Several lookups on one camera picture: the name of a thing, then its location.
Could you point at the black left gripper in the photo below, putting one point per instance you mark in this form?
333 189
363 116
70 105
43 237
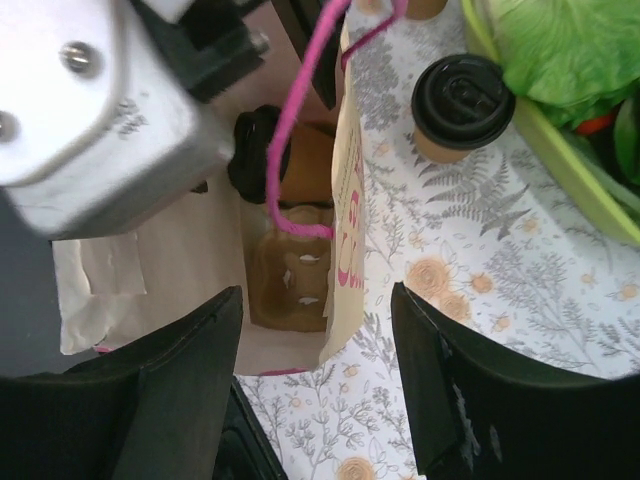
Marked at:
209 47

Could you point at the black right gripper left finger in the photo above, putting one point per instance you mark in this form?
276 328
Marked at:
152 409

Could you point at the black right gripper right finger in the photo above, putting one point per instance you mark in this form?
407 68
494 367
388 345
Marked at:
479 410

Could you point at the pink paper cake bag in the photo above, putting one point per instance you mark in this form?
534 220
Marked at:
113 290

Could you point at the black plastic cup lid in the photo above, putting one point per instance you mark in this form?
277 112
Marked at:
461 102

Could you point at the brown paper cup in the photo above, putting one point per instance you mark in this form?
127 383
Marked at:
308 173
421 10
435 152

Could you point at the floral table mat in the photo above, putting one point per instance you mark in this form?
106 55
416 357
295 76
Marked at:
493 241

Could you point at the green plastic vegetable tray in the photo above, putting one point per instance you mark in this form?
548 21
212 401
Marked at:
600 172

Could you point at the red pepper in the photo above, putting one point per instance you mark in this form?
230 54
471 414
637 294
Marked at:
597 124

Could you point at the bok choy front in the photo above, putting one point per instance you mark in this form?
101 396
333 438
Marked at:
575 59

